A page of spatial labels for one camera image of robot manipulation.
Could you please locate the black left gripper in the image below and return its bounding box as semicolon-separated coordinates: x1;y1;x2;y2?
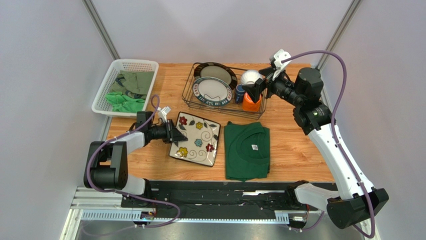
147;119;187;144

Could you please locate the square floral ceramic plate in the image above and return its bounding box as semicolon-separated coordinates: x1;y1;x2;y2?
169;112;221;167

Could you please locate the round black rimmed plate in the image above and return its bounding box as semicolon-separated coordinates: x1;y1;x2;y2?
193;62;238;90

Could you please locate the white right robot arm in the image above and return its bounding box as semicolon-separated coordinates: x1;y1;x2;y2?
243;67;389;229

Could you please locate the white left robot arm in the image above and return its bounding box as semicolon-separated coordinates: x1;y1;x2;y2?
83;111;188;196

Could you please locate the white ribbed bowl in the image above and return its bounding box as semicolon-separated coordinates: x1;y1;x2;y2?
240;69;263;85

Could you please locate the dark blue ceramic mug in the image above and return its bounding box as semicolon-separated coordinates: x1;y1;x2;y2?
234;84;246;104

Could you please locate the orange ceramic mug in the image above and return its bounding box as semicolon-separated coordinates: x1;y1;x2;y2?
242;93;262;112

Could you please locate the round green rimmed plate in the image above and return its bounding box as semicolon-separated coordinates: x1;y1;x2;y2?
192;76;233;107

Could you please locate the olive green cloth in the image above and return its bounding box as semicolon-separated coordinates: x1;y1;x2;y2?
110;70;155;100

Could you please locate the bright green cloth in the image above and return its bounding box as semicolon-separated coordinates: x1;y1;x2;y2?
104;92;145;113

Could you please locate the folded dark green t-shirt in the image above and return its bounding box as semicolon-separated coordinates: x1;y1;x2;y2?
224;121;271;182

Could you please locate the white plastic basket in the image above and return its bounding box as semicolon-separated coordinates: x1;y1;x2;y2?
91;59;159;118

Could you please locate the grey wire dish rack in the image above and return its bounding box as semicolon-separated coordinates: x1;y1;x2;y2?
181;62;267;120

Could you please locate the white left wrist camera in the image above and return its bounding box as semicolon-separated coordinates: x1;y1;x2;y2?
157;106;171;123

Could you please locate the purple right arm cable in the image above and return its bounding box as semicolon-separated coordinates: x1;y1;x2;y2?
281;50;376;239

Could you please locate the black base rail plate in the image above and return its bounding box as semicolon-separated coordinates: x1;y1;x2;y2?
121;180;317;220

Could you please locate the aluminium front rail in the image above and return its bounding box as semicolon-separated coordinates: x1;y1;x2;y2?
60;180;363;240

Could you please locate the aluminium frame post right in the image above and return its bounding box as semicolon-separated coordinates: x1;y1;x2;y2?
316;0;363;72

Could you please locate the aluminium frame post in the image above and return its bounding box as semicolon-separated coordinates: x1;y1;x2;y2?
82;0;121;60
316;0;363;72

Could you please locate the aluminium frame post left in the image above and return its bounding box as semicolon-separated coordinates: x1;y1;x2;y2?
82;0;121;60

